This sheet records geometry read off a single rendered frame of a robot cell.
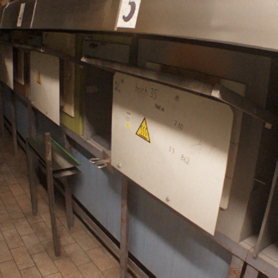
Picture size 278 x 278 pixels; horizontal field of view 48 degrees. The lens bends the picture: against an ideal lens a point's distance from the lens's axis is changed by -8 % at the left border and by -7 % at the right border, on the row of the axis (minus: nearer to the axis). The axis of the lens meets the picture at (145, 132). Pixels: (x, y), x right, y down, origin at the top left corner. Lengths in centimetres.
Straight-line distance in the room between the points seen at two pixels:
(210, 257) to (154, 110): 64
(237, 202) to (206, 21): 62
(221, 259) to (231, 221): 25
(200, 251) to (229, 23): 101
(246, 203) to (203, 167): 19
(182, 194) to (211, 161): 19
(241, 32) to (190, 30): 13
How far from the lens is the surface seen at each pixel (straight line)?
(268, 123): 93
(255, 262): 113
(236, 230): 113
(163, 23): 77
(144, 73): 95
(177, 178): 108
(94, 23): 106
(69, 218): 255
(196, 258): 144
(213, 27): 65
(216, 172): 94
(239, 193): 107
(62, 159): 213
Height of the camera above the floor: 152
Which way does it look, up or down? 18 degrees down
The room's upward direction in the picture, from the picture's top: 3 degrees clockwise
